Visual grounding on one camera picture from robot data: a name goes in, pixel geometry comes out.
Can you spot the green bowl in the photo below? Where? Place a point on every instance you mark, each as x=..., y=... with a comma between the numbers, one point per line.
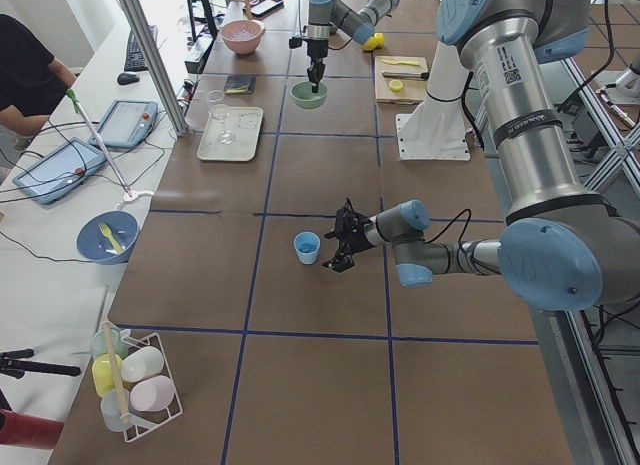
x=307, y=95

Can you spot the cream bear tray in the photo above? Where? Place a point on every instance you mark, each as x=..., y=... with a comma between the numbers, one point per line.
x=245, y=123

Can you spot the black keyboard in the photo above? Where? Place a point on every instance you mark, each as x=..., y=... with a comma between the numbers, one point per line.
x=134, y=57

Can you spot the metal handled knife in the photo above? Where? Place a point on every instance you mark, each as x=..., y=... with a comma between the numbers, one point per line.
x=406, y=75

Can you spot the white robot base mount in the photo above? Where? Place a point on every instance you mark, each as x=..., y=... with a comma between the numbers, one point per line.
x=436, y=130

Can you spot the aluminium frame post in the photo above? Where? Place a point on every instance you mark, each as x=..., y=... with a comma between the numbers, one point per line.
x=136, y=18

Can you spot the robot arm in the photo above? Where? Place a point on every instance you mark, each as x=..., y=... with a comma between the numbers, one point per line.
x=563, y=247
x=322, y=15

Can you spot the lemon half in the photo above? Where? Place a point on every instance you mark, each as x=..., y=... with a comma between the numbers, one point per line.
x=395, y=85

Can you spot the grey folded cloth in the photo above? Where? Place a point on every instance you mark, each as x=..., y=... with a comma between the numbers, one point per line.
x=239, y=84

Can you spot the blue bowl with fork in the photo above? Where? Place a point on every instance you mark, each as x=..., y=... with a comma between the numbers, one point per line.
x=109, y=238

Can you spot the yellow plastic knife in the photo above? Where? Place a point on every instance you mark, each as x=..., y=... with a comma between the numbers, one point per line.
x=412, y=63

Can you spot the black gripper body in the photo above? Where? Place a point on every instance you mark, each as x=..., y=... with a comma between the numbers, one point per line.
x=356, y=235
x=316, y=49

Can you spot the clear wine glass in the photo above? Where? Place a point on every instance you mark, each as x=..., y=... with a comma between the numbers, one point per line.
x=219, y=112

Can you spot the whole yellow lemon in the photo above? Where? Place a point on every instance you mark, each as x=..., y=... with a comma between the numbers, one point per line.
x=377, y=41

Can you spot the blue teach pendant tablet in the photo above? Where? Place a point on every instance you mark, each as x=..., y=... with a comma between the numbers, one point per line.
x=127, y=123

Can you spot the person in black shirt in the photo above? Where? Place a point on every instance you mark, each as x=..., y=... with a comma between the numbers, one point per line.
x=33, y=80

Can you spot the pink bowl of ice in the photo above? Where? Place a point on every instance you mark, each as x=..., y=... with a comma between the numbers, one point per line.
x=243, y=36

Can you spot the wooden cutting board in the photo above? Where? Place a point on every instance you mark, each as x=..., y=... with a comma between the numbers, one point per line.
x=400, y=79

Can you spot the white wire cup rack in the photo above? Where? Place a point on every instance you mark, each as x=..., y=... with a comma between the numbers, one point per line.
x=133, y=379

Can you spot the black computer mouse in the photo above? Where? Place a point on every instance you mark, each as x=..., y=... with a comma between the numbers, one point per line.
x=127, y=78

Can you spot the light blue plastic cup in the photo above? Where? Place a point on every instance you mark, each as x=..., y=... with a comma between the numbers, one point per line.
x=306, y=245

